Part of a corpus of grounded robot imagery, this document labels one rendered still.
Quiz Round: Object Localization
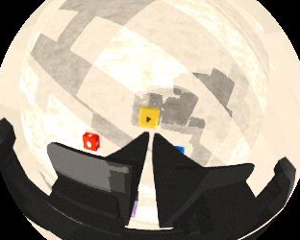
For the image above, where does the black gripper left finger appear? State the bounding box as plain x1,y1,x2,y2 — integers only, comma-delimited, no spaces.
46,131,150,226

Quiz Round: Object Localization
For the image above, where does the red block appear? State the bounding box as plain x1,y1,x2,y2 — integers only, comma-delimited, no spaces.
83,132,100,152

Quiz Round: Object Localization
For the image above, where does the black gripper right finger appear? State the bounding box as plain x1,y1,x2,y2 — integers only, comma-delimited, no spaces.
151,132,255,228

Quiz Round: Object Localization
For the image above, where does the blue block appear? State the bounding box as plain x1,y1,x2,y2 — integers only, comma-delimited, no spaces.
177,146,185,154

